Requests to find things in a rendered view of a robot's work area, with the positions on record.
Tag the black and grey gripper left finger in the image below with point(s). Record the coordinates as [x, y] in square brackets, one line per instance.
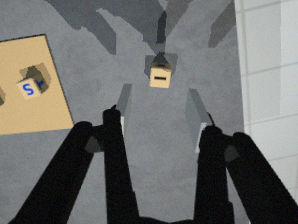
[53, 197]

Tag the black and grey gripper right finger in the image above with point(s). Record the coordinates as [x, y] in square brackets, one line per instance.
[263, 195]

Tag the tan flat mat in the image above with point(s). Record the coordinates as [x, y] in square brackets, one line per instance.
[49, 111]

